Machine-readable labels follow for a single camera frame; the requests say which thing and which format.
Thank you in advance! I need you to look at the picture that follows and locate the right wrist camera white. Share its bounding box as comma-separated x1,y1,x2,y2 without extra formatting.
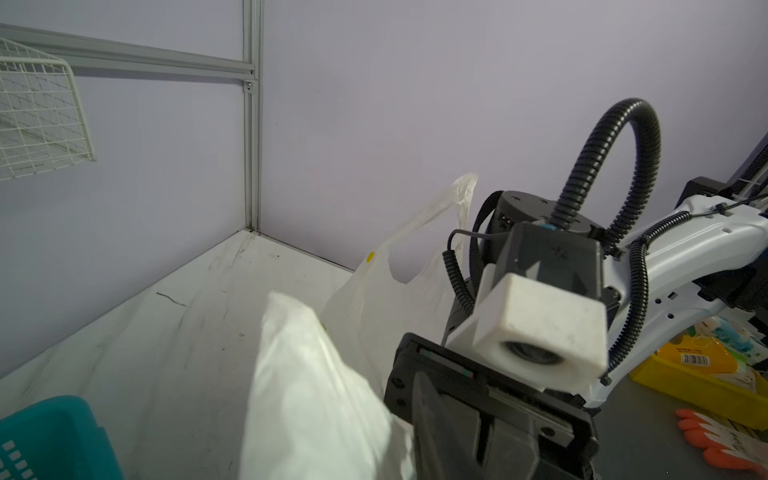
443,221,610,397

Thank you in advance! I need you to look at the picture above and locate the white lemon print plastic bag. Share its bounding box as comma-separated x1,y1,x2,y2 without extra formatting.
239,173,478,479

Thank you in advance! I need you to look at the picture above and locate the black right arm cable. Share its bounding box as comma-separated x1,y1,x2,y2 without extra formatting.
440,97,768,385

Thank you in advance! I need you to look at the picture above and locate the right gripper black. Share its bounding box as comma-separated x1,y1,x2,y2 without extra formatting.
383,190,622,480

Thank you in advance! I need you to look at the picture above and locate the orange white work glove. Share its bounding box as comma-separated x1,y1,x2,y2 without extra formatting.
675,409,767,479

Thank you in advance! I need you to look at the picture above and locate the yellow bin outside cell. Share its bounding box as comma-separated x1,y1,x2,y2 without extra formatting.
630,334,767,430

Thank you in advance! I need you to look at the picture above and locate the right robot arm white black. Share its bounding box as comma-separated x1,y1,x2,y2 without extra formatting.
384,121,767,479

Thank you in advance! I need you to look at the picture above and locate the teal plastic basket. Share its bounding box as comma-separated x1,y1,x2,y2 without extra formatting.
1,395,123,479

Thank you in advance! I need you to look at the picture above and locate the white wire wall basket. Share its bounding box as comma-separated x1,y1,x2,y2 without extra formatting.
1,39,96,181

